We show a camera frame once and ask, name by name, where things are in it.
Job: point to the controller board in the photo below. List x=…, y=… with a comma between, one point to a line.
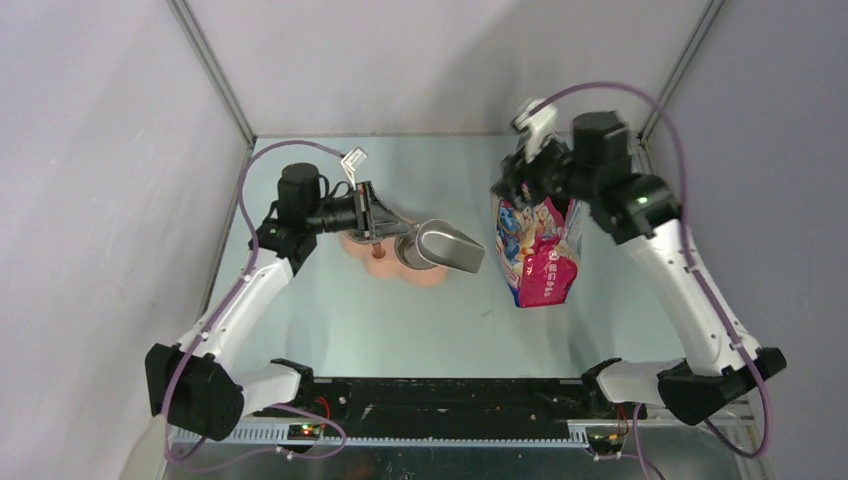
x=304, y=432
x=605, y=444

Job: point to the metal food scoop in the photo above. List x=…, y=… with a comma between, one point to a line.
x=444, y=245

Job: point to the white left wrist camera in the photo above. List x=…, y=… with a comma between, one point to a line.
x=351, y=161

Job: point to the right controller board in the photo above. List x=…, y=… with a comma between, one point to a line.
x=605, y=444

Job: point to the colourful cat food bag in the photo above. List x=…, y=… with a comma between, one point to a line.
x=539, y=249

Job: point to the pink double pet bowl stand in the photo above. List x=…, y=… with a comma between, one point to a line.
x=383, y=263

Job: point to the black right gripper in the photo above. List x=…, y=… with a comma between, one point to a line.
x=518, y=170

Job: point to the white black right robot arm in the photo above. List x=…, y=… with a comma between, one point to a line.
x=722, y=361

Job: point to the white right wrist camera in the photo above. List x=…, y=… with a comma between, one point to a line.
x=535, y=125

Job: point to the steel bowl near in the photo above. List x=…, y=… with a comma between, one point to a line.
x=408, y=254

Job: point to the left controller board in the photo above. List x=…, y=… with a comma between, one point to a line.
x=304, y=432

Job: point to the aluminium frame rail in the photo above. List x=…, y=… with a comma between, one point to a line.
x=460, y=424

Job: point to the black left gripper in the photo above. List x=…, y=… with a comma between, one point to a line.
x=372, y=217

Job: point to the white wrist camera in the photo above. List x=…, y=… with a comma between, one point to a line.
x=535, y=125
x=351, y=161

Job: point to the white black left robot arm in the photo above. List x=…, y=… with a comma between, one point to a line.
x=192, y=383

